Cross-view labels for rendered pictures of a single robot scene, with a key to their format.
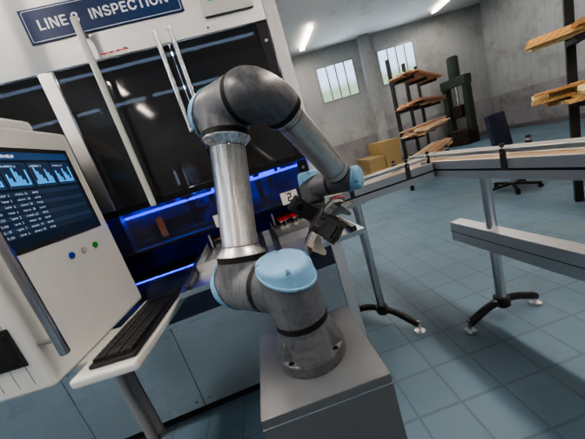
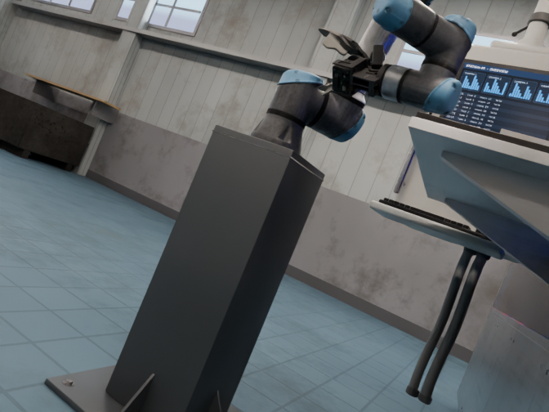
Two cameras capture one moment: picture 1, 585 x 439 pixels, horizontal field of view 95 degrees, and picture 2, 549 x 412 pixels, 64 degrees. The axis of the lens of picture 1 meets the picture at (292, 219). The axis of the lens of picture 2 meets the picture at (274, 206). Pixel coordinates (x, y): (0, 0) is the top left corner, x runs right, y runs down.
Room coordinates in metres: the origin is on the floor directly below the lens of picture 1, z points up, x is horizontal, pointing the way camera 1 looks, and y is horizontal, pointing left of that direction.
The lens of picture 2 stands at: (1.20, -0.99, 0.64)
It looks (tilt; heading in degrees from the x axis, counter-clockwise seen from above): 0 degrees down; 121
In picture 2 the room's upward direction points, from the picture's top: 23 degrees clockwise
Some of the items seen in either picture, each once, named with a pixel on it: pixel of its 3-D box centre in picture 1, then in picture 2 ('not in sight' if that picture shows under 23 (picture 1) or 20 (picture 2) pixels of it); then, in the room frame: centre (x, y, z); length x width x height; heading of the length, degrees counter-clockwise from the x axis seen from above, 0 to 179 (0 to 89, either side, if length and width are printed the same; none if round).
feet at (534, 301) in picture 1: (502, 307); not in sight; (1.29, -0.99, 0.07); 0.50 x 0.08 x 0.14; 97
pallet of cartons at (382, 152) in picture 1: (377, 158); not in sight; (7.79, -2.86, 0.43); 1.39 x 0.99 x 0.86; 4
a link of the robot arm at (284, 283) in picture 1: (287, 285); (297, 96); (0.52, 0.05, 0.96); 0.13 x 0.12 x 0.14; 53
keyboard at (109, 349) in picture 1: (144, 320); (437, 221); (0.89, 0.61, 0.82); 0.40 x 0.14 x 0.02; 0
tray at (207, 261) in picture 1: (231, 246); not in sight; (1.19, 0.31, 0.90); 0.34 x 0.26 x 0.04; 7
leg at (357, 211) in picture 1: (370, 260); not in sight; (1.54, -0.39, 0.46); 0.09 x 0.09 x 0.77; 7
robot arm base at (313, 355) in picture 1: (305, 331); (279, 133); (0.52, 0.04, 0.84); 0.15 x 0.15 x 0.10
